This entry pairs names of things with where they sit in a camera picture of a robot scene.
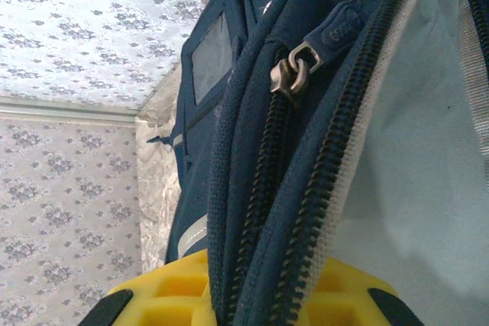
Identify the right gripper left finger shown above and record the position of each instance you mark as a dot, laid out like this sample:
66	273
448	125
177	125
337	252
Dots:
172	295

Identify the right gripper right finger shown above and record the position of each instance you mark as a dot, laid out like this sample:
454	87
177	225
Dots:
344	303

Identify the navy blue backpack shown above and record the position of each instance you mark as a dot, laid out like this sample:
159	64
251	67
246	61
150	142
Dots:
248	150

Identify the aluminium corner post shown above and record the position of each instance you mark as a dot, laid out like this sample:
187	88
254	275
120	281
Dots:
57	112

